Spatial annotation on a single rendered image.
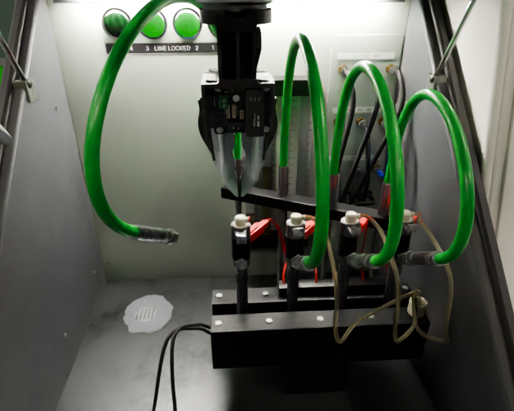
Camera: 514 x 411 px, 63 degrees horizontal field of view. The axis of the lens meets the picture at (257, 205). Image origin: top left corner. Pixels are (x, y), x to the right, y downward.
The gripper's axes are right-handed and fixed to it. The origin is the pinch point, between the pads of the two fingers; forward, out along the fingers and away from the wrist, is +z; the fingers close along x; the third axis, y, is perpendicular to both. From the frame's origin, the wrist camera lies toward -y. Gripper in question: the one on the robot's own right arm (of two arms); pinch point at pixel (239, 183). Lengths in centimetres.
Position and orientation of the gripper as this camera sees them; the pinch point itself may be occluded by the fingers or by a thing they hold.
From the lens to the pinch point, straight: 52.3
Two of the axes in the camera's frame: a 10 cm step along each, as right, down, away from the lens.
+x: 10.0, -0.3, 0.5
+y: 0.6, 4.7, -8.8
